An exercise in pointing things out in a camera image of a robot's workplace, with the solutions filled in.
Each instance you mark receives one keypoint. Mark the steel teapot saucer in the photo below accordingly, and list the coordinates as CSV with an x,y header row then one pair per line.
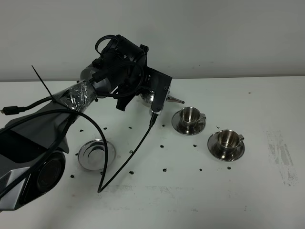
x,y
91,155

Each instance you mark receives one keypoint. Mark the front steel cup saucer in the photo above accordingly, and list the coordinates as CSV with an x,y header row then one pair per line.
x,y
233,156

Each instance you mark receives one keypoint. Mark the steel cup saucer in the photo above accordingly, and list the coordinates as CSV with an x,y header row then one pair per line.
x,y
233,156
185,129

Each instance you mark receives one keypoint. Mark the front stainless steel teacup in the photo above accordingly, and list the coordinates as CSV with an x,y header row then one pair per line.
x,y
228,140

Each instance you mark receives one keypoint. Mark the black cable tie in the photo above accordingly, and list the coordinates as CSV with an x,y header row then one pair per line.
x,y
43,83

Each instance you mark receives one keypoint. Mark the rear steel cup saucer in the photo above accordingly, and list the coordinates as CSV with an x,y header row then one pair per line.
x,y
185,129

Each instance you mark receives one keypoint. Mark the stainless steel teacup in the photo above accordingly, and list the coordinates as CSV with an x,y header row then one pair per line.
x,y
191,117
228,140

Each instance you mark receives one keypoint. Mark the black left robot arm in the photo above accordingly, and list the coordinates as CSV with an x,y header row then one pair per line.
x,y
33,147

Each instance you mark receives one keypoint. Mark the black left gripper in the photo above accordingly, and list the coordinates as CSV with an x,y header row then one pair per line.
x,y
141,78

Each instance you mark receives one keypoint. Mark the rear stainless steel teacup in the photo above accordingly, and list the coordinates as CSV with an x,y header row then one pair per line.
x,y
191,117

